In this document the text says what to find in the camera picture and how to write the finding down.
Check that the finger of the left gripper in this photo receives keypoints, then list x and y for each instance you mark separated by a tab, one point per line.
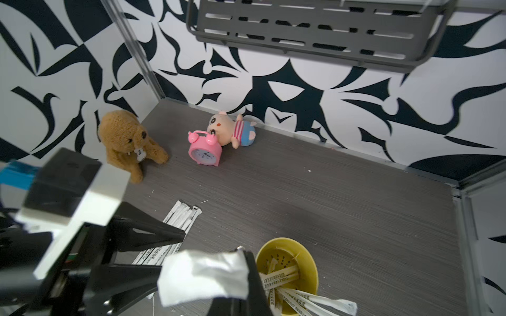
113	289
134	230

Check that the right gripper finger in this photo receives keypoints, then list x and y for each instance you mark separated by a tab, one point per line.
256	302

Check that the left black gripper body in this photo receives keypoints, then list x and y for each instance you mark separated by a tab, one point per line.
66	289

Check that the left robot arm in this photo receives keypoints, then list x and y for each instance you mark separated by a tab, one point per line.
20	254

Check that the bundle of wrapped straws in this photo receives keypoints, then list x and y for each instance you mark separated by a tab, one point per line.
300	292

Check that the yellow plastic cup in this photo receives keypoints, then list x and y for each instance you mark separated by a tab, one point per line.
291	252

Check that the brown teddy bear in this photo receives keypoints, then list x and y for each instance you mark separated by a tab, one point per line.
127	143

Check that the pink alarm clock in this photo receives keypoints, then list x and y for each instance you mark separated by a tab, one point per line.
204	148

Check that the grey slotted wall shelf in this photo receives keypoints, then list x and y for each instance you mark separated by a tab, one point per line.
394	36

